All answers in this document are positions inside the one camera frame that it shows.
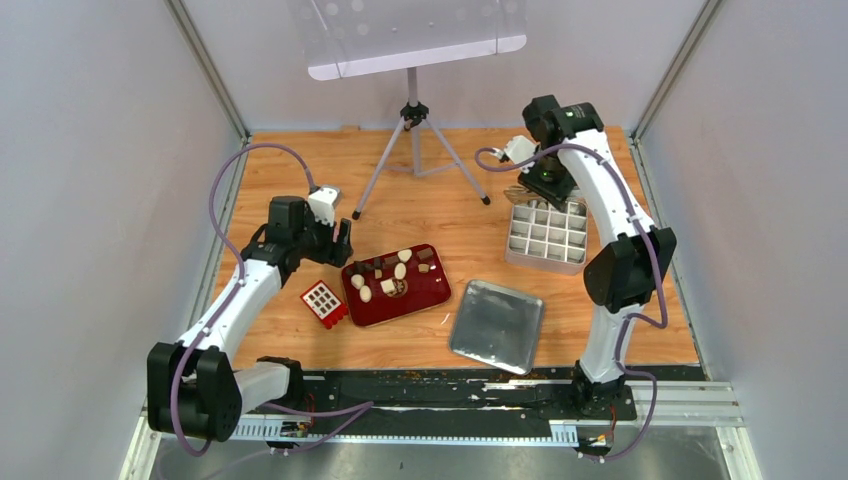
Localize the divided silver tin box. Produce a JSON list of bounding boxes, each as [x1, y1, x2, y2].
[[504, 199, 588, 276]]

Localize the steel tongs with white hinge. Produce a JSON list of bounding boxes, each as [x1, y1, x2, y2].
[[503, 185, 546, 205]]

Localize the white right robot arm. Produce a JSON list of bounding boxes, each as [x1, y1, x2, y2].
[[515, 95, 677, 408]]

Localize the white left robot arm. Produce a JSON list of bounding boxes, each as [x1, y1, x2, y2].
[[146, 186, 353, 442]]

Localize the dark chocolate piece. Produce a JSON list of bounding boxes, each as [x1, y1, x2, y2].
[[353, 261, 373, 275]]

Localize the white oval chocolate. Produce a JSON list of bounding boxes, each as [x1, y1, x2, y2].
[[397, 249, 412, 263], [358, 285, 373, 303], [351, 274, 365, 290], [393, 263, 407, 280]]

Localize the dark red chocolate tray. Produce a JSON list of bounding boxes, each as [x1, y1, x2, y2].
[[341, 243, 452, 327]]

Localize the white square chocolate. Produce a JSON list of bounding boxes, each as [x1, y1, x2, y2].
[[380, 278, 397, 296]]

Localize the brown chocolate block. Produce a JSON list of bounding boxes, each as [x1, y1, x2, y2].
[[417, 248, 434, 261]]

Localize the red grid mould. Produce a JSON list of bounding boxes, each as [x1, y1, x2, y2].
[[300, 280, 349, 330]]

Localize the grey tripod stand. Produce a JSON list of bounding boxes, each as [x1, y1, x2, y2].
[[352, 67, 492, 220]]

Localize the silver tin lid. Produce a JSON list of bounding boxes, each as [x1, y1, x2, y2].
[[449, 279, 545, 375]]

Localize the clear acrylic panel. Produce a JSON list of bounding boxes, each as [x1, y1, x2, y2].
[[286, 0, 527, 81]]

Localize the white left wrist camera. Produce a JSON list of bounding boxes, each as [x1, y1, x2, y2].
[[307, 185, 343, 227]]

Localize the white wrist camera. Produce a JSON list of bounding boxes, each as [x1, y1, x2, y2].
[[307, 185, 343, 227], [501, 135, 537, 164]]

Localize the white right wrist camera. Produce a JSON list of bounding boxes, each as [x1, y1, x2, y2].
[[501, 135, 537, 164]]

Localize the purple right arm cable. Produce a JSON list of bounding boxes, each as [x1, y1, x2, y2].
[[474, 142, 670, 463]]

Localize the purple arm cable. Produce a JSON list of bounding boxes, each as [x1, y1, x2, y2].
[[474, 142, 670, 463], [169, 142, 375, 458]]

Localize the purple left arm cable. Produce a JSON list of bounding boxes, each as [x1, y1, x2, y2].
[[169, 142, 375, 458]]

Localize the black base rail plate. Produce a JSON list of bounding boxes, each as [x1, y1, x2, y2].
[[302, 367, 637, 439]]

